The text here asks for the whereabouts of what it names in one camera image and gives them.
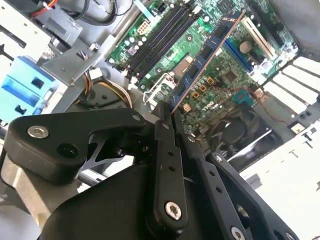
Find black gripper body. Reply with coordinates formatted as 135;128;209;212
39;159;226;240

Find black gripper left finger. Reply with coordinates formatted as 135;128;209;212
3;100;189;231

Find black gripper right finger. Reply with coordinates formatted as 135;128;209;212
173;109;301;240

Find blue RAM stick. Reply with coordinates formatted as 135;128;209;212
169;9;246;114

